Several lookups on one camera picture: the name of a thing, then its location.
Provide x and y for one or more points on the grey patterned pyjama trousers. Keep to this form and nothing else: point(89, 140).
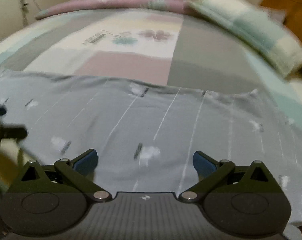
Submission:
point(146, 135)

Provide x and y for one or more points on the checked pastel pillow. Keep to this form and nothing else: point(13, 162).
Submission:
point(254, 26)

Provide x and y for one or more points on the checked patchwork bed sheet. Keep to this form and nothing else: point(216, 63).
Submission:
point(160, 49)

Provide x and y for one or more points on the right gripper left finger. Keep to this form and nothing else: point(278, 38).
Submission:
point(75, 171)

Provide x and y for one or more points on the purple floral rolled quilt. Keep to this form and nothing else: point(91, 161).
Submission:
point(176, 6)

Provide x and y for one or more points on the wooden headboard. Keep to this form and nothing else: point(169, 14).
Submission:
point(293, 10)

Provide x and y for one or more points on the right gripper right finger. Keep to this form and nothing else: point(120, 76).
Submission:
point(213, 173)

